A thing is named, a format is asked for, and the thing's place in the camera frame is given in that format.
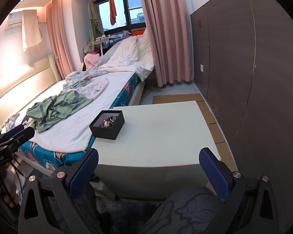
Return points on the bed with white blanket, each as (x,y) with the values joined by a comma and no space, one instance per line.
(67,141)

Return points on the orange hanging towel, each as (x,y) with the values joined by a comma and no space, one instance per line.
(113,12)

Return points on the person's left hand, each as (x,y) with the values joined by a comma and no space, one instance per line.
(8,187)

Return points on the black jewelry box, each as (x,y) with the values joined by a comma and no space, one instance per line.
(107,124)

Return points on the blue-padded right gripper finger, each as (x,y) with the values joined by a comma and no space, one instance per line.
(216,171)

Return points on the green striped cloth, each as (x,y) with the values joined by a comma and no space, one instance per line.
(52,110)

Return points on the wall air conditioner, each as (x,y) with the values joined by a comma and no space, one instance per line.
(14,18)

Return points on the left pink curtain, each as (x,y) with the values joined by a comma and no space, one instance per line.
(58,38)

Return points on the pink curtain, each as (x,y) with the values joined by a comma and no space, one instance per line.
(168,29)
(58,38)

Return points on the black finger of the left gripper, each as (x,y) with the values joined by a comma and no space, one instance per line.
(23,134)

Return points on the cardboard sheet on floor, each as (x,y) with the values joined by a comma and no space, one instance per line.
(218,137)

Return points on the white duvet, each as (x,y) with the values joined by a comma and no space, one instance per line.
(132,55)

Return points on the white printed shirt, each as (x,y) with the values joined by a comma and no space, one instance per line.
(93,89)

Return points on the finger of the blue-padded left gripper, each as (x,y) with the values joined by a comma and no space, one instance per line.
(81,173)

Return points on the pink plush toy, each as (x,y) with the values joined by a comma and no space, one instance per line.
(91,60)

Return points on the patterned grey trouser leg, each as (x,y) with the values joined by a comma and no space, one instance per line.
(188,210)

